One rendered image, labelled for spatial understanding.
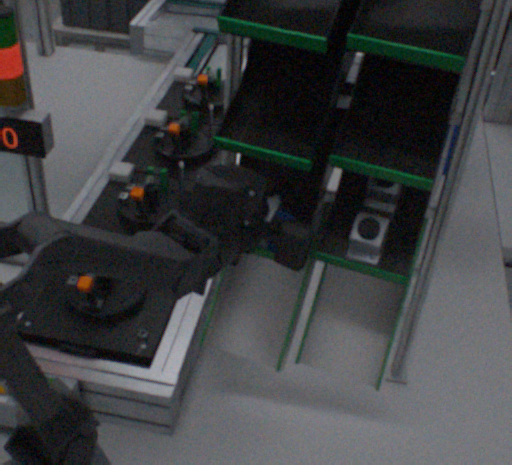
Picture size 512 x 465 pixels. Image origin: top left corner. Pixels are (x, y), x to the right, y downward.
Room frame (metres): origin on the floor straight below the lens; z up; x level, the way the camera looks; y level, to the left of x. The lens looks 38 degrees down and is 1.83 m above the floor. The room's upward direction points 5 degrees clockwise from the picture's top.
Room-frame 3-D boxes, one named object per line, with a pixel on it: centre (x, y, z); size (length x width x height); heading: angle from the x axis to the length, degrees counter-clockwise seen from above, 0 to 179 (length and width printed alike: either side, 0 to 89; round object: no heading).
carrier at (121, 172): (1.11, 0.22, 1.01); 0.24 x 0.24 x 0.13; 82
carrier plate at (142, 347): (0.86, 0.25, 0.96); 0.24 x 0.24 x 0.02; 82
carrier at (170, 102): (1.60, 0.15, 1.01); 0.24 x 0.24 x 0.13; 82
